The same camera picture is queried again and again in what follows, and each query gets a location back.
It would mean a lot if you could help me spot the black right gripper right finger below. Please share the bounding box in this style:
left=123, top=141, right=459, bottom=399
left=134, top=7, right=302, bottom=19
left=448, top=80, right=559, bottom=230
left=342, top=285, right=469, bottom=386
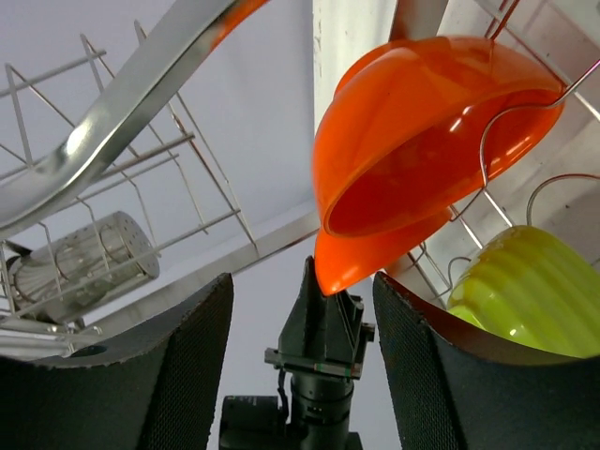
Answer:
left=372, top=273, right=599, bottom=449

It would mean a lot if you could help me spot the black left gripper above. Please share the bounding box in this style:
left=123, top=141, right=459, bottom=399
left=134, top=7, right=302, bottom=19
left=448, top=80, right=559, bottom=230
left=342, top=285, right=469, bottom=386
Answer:
left=264, top=256, right=375, bottom=380

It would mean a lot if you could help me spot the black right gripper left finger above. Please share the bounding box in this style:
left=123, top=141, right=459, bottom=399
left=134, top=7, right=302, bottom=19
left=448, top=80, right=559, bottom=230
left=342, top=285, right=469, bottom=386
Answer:
left=1, top=274, right=233, bottom=449

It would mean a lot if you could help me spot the orange plastic bowl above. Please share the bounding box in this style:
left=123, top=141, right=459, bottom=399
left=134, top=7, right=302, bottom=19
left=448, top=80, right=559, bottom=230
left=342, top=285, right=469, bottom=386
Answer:
left=312, top=36, right=565, bottom=237
left=313, top=208, right=454, bottom=296

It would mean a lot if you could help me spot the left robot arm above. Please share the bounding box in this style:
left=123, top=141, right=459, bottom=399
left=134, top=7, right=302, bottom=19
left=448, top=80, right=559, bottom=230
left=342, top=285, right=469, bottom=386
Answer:
left=218, top=257, right=375, bottom=449

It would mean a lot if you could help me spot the green ribbed bowl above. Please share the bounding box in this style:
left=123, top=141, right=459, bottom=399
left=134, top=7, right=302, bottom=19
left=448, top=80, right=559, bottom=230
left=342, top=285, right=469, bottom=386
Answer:
left=447, top=225, right=599, bottom=358

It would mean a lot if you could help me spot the perforated metal cutlery holder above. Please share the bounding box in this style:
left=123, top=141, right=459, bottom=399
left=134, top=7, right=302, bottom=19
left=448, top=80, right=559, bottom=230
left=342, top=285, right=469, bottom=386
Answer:
left=7, top=211, right=160, bottom=324

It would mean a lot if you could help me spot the metal wire dish rack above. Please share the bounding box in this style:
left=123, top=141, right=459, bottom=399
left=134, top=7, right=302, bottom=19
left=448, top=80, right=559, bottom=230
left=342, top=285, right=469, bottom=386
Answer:
left=1, top=1, right=599, bottom=360

